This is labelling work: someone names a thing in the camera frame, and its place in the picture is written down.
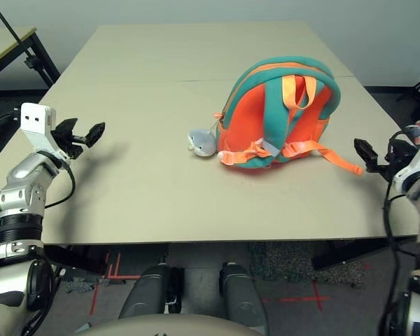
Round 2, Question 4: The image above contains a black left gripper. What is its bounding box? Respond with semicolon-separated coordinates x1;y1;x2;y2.
51;118;106;162

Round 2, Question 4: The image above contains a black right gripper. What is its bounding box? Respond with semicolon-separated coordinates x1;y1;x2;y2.
353;138;416;183

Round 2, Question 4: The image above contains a teal and orange backpack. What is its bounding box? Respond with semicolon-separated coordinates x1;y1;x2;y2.
215;55;364;177

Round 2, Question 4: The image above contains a grey white plush toy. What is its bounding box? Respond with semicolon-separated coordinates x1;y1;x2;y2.
187;127;218;158

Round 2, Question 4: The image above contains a beige black-framed side table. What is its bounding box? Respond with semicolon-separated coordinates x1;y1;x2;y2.
0;26;61;95

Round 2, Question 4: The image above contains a thin black clamp pole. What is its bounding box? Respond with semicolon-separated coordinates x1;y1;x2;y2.
0;0;39;71

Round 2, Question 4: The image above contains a dark speckled floor mat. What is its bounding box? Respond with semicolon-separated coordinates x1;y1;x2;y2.
248;241;368;288

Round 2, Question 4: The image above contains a red corner floor tape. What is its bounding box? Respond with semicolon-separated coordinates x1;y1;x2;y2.
103;251;141;281

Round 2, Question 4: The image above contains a red cross floor tape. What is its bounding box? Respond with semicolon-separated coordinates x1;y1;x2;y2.
262;279;332;311

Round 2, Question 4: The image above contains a dark grey left robot leg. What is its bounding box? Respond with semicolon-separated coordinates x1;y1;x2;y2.
118;264;183;319

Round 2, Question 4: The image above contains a dark grey robot leg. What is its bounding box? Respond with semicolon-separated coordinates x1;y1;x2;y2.
218;261;267;328
118;264;183;319

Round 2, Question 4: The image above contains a dark grey right robot leg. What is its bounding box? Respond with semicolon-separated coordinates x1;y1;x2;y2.
218;261;267;328

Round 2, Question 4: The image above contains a beige robot torso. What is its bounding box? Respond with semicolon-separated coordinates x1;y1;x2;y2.
73;313;267;336

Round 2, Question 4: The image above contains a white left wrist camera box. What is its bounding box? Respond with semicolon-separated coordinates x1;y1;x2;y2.
13;103;62;162

